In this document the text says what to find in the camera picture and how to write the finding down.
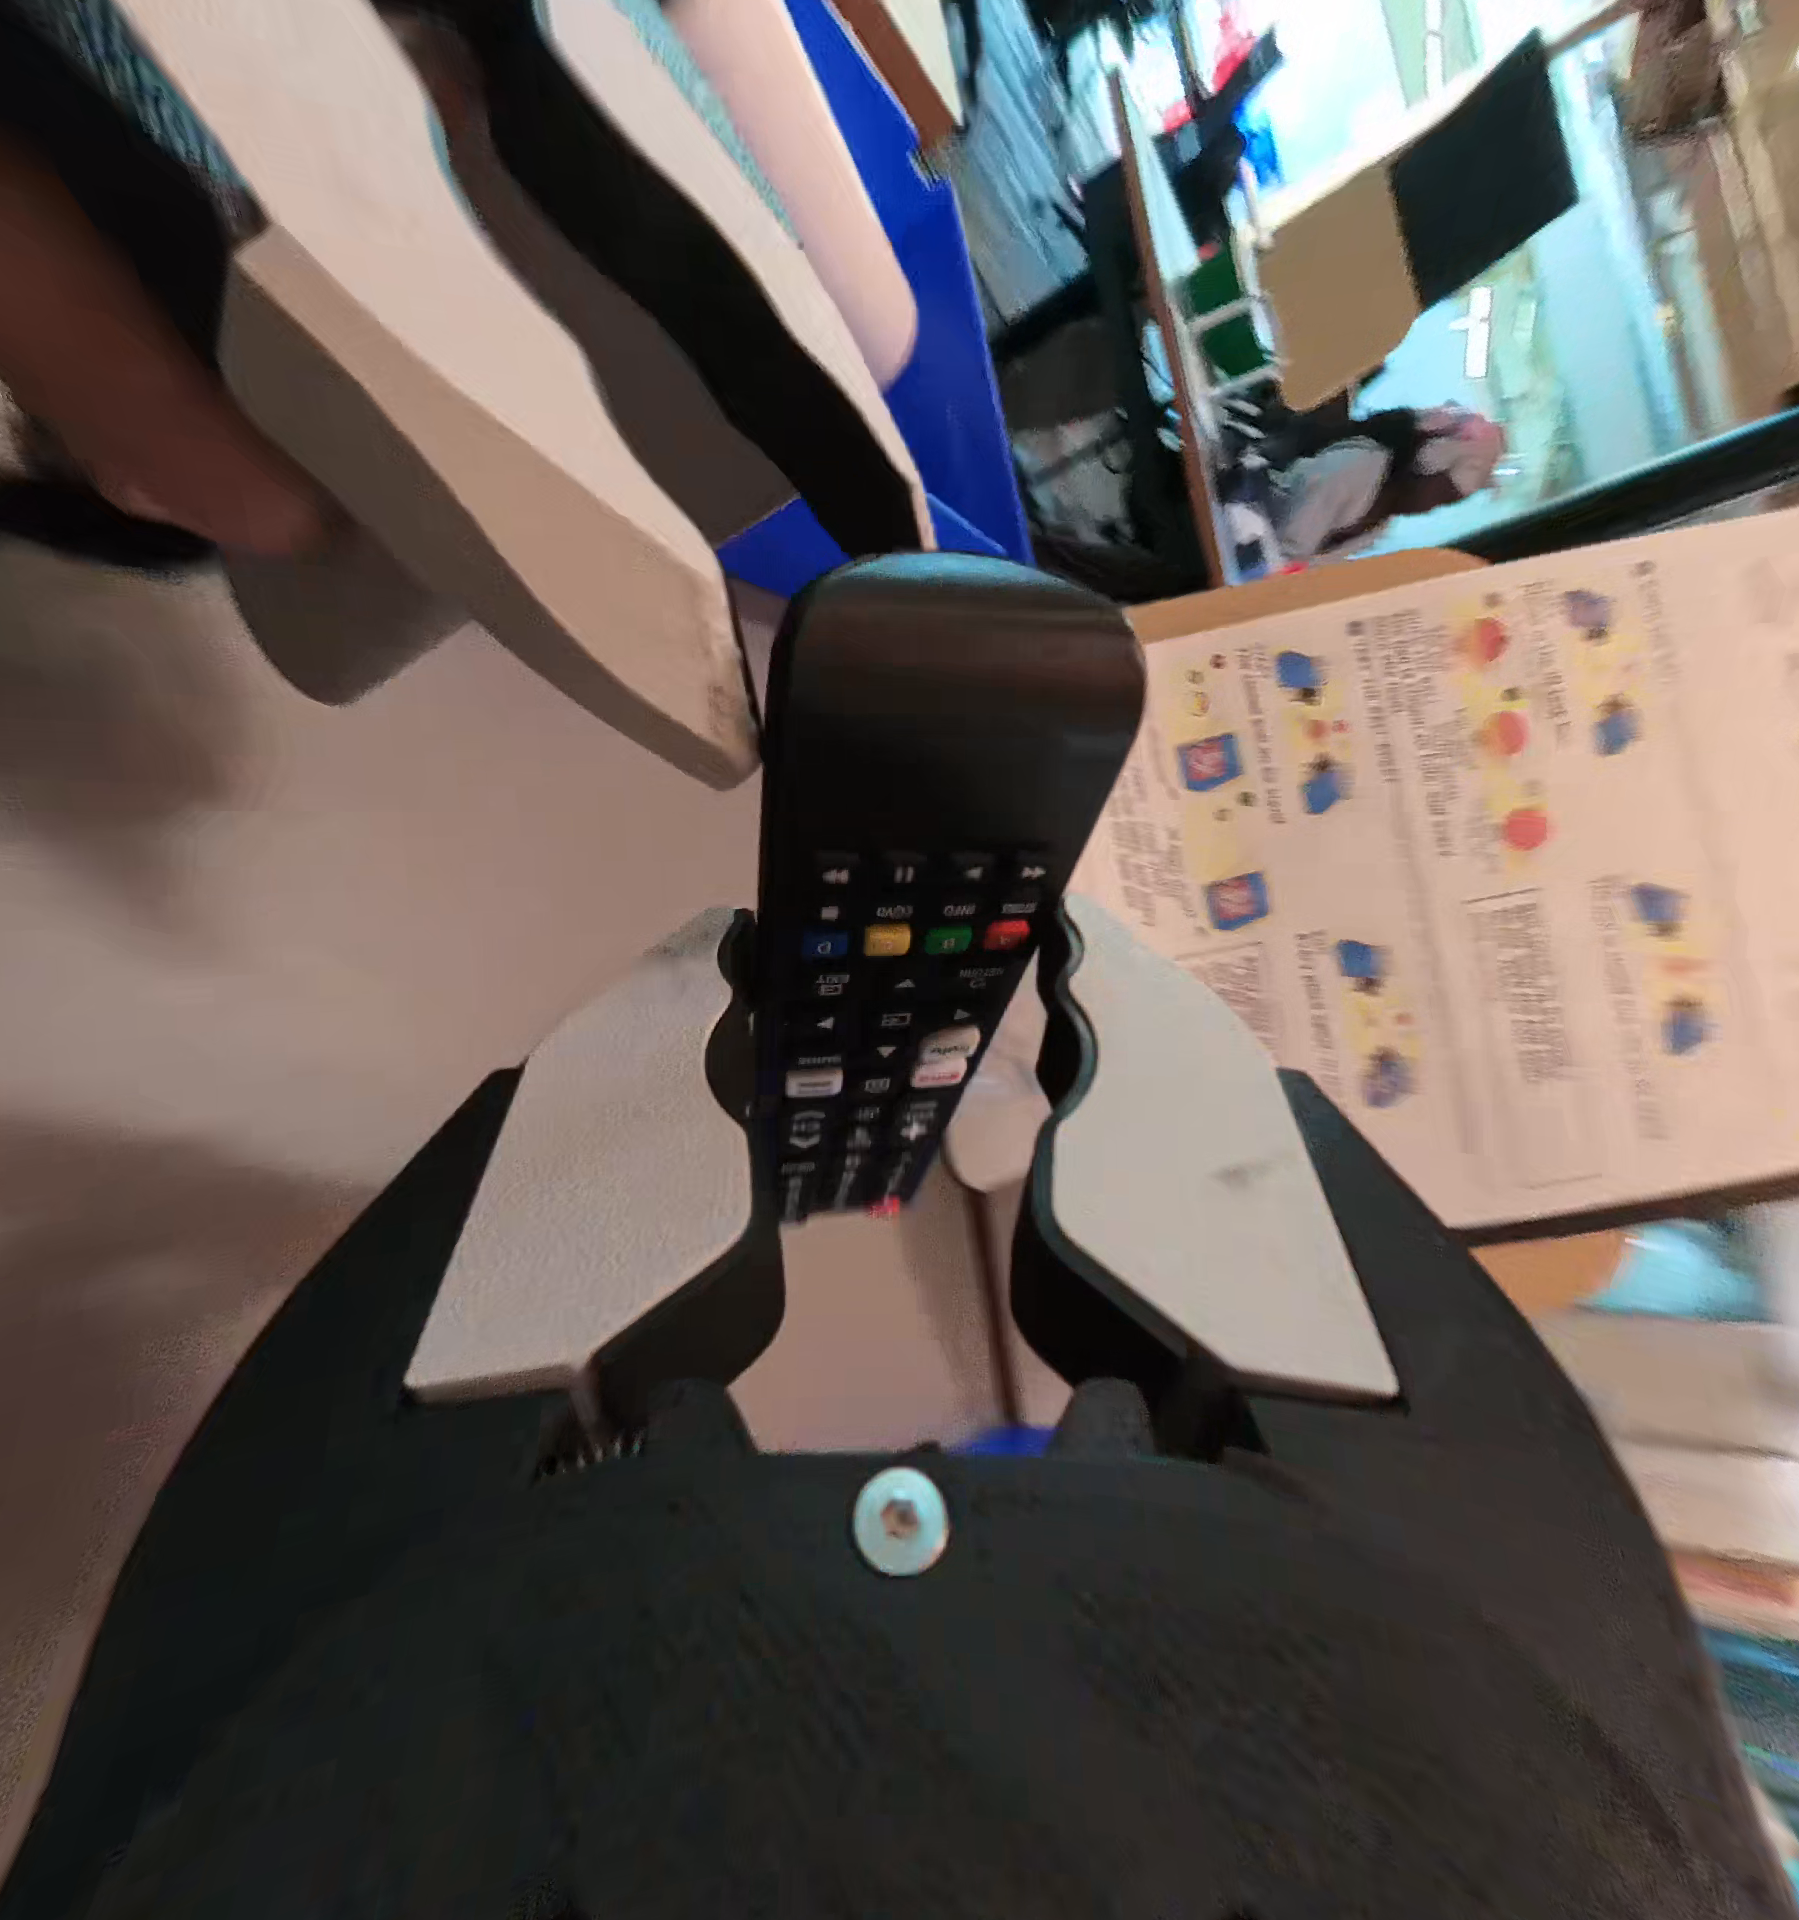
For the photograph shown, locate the black remote control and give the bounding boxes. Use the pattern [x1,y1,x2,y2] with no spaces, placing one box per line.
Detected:
[756,553,1152,1226]

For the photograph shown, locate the printed instruction sheet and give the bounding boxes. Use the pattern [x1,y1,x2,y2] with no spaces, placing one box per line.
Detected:
[1095,504,1799,1225]

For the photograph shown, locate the black divider panel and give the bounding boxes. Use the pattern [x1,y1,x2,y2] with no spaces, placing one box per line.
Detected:
[1386,30,1584,309]

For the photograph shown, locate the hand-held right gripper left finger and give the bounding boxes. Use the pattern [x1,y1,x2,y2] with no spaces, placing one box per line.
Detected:
[403,907,791,1407]

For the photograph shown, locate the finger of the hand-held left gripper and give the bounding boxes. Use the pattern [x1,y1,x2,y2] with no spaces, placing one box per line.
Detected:
[380,0,941,553]
[118,0,767,795]

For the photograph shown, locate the person's left hand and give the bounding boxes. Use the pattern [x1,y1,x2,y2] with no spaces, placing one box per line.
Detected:
[0,98,328,564]

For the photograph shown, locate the blue plastic bin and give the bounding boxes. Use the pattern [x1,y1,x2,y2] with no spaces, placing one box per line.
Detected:
[720,0,1037,594]

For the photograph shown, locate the beige board stand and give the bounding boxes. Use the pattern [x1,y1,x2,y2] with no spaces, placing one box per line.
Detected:
[1259,158,1426,409]

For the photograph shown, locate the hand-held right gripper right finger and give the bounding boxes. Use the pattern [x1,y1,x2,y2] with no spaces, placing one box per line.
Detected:
[1010,896,1407,1407]

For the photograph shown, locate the instruction sheet on board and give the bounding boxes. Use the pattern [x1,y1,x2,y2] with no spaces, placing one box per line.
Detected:
[1125,546,1799,1314]

